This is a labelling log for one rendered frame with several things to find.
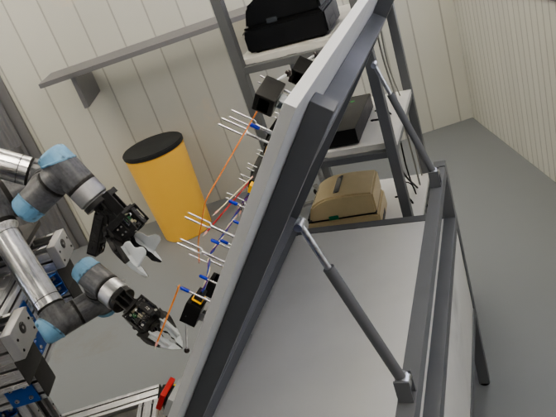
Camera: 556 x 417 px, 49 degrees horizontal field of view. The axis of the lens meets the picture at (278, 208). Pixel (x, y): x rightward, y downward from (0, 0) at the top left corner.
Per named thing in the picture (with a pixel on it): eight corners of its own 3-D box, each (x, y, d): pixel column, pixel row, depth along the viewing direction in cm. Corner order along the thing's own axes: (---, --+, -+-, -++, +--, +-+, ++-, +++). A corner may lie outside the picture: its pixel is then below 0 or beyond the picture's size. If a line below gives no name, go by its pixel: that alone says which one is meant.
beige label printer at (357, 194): (311, 242, 249) (298, 202, 240) (320, 216, 266) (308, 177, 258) (384, 232, 238) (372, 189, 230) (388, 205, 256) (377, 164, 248)
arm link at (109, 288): (103, 305, 159) (125, 281, 162) (115, 315, 158) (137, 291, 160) (93, 294, 153) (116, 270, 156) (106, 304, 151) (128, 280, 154)
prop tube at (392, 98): (431, 182, 187) (385, 98, 178) (432, 178, 190) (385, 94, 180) (441, 178, 186) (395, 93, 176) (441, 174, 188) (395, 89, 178)
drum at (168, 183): (215, 207, 473) (182, 125, 443) (217, 232, 433) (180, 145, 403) (162, 225, 474) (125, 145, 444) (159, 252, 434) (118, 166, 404)
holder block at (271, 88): (321, 74, 114) (277, 55, 115) (300, 112, 108) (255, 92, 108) (314, 92, 118) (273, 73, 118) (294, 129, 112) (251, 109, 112)
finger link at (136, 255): (152, 266, 136) (131, 233, 138) (136, 281, 138) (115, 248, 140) (160, 265, 139) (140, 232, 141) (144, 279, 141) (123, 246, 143)
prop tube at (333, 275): (399, 394, 118) (318, 275, 108) (400, 383, 120) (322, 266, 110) (414, 390, 116) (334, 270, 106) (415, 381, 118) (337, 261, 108)
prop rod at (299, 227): (299, 222, 103) (379, 345, 112) (303, 214, 105) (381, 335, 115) (291, 226, 104) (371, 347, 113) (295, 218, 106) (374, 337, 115)
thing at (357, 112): (275, 159, 231) (270, 143, 228) (299, 122, 260) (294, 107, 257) (359, 145, 218) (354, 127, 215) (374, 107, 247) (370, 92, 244)
